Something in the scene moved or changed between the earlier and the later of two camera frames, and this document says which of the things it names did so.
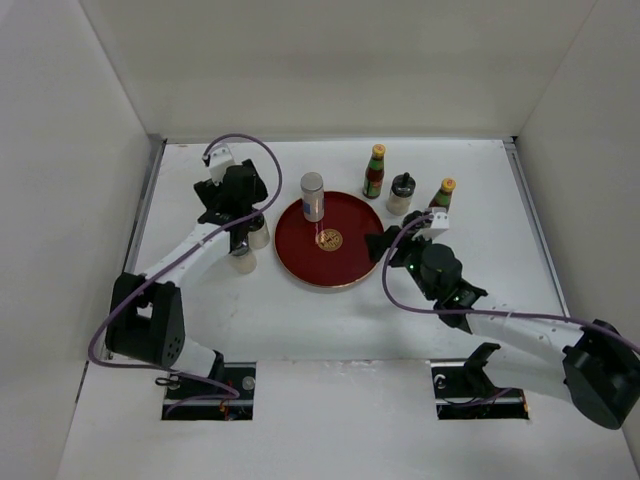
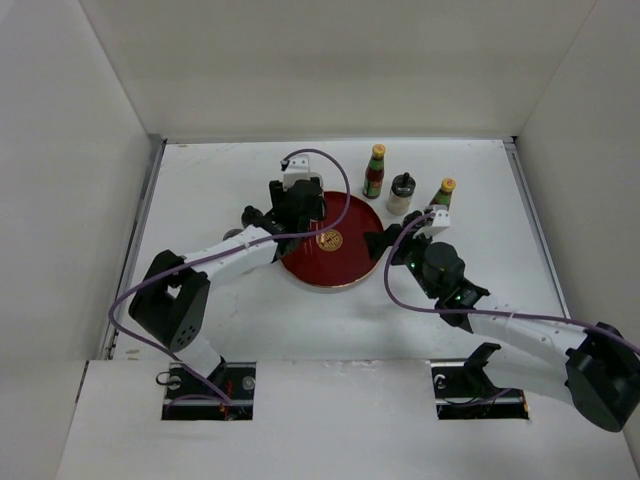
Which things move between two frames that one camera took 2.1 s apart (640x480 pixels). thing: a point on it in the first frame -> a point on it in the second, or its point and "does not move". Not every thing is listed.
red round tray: x=331 y=253 does not move
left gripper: x=209 y=193 -> x=278 y=193
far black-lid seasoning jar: x=399 y=198 does not move
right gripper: x=377 y=243 does not move
